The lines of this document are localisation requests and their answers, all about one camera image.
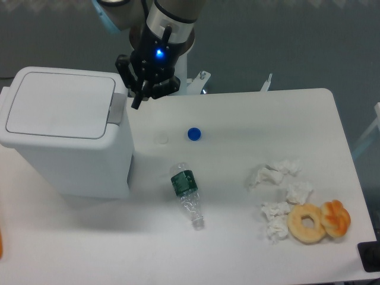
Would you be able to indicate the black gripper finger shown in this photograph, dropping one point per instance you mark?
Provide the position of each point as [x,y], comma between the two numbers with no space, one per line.
[133,77]
[159,90]

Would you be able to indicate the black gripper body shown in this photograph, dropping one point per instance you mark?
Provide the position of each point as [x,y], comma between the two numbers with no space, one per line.
[155,57]

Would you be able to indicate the white lidded trash can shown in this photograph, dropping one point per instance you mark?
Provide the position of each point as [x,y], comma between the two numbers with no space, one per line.
[72,127]

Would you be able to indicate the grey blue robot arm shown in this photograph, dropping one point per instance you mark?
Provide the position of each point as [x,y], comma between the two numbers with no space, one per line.
[122,15]

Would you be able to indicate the white mounting plate with bolt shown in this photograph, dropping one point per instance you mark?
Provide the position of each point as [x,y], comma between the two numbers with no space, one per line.
[198,84]

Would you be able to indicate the blue bottle cap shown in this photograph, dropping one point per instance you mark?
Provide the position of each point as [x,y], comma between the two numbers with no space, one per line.
[194,134]

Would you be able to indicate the white bottle cap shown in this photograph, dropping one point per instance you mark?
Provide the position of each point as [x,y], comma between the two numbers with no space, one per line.
[162,139]

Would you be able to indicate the crushed clear plastic bottle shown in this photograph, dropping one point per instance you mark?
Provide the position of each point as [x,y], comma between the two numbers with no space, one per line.
[186,190]

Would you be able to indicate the crumpled white tissue left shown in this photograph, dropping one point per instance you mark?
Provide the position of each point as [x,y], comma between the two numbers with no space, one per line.
[265,175]

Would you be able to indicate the crumpled white tissue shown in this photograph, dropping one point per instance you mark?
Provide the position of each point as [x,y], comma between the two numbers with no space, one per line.
[277,229]
[265,175]
[286,167]
[298,192]
[274,209]

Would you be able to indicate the crumpled white tissue top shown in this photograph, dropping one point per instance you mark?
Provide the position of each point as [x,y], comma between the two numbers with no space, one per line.
[286,167]

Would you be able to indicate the crumpled white tissue lower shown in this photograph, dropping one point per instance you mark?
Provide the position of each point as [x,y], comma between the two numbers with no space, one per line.
[274,209]

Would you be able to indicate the crumpled white tissue middle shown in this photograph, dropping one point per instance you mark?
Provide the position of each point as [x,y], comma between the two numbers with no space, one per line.
[298,192]

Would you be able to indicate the crumpled white tissue bottom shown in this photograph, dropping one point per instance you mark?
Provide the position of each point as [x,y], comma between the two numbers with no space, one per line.
[277,229]

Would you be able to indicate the orange twisted bread roll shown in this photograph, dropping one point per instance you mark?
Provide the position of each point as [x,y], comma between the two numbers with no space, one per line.
[335,218]

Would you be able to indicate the orange object at edge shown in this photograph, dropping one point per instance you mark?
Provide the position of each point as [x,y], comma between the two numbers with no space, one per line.
[1,246]

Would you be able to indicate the black device at edge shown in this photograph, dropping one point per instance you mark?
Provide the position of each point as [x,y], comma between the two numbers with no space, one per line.
[369,255]

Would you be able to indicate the white bracket behind table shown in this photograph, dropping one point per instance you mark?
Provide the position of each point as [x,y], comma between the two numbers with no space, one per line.
[266,85]

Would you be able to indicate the plain ring donut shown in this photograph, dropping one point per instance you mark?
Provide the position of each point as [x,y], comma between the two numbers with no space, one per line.
[304,223]

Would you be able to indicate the white frame at right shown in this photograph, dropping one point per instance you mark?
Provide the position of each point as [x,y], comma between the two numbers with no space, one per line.
[369,136]

